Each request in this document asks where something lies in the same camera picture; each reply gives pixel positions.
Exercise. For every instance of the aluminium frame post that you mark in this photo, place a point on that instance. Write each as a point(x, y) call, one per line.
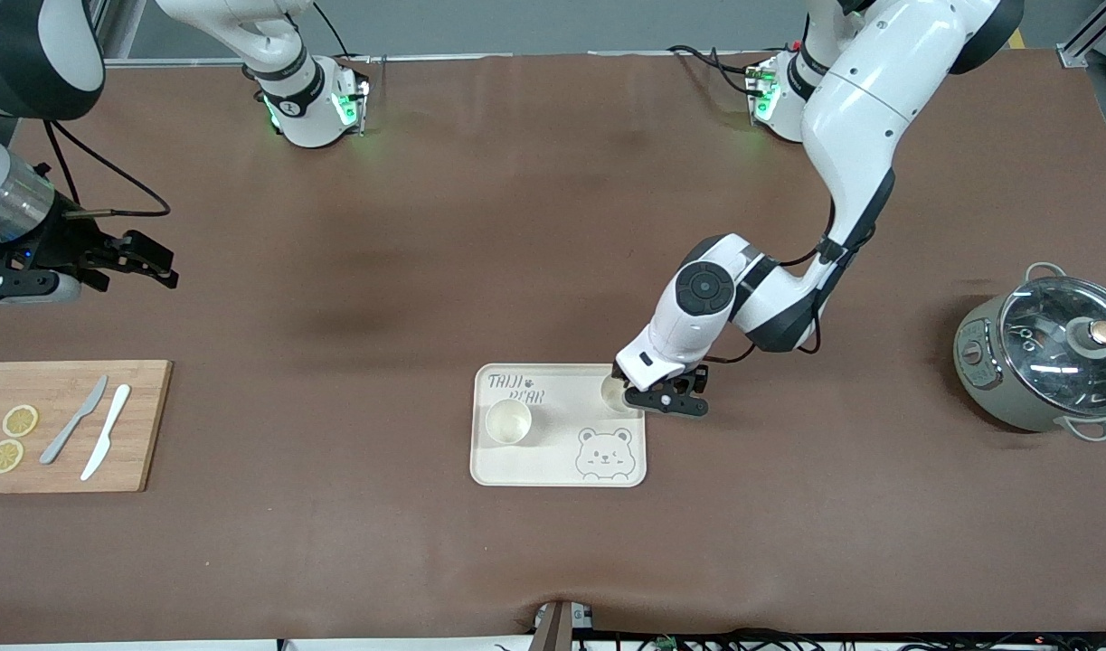
point(1095, 32)
point(118, 27)

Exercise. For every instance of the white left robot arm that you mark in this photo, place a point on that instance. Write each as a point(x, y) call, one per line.
point(860, 108)

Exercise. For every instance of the sage green electric pot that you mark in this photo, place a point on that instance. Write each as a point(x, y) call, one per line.
point(987, 380)

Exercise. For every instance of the brown table cover mat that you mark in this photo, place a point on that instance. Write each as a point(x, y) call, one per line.
point(426, 226)

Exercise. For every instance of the bamboo cutting board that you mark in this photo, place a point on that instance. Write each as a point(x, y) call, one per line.
point(137, 434)

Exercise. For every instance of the glass pot lid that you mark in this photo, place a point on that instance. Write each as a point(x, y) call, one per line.
point(1041, 334)

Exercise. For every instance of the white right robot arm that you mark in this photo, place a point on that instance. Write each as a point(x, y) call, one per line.
point(28, 54)

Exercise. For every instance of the grey plastic knife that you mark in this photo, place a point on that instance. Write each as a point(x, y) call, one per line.
point(73, 420)

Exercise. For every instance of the white plastic knife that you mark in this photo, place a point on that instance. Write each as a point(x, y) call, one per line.
point(109, 425)

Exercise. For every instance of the white bear print tray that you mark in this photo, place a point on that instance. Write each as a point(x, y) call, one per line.
point(552, 461)

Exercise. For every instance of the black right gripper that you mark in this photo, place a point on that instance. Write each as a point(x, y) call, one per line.
point(67, 240)

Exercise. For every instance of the yellow lemon slice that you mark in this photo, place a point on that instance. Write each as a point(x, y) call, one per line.
point(20, 420)
point(5, 456)

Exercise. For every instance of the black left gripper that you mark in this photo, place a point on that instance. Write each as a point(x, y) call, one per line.
point(682, 384)

